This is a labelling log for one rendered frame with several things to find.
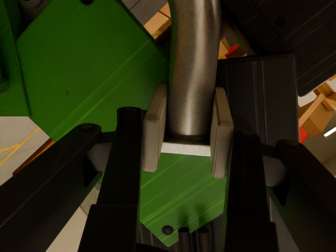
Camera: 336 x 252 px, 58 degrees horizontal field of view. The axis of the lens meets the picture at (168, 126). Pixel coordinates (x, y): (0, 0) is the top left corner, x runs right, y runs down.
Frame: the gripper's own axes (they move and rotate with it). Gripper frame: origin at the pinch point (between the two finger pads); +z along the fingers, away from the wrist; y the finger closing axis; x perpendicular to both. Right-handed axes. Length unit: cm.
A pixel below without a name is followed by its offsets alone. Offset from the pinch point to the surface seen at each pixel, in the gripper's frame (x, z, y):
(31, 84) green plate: 0.3, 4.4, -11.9
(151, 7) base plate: 5, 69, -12
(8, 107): -1.5, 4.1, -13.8
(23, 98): -0.7, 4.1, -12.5
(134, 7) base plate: 5, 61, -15
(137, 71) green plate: 1.9, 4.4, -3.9
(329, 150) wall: -359, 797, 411
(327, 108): -114, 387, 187
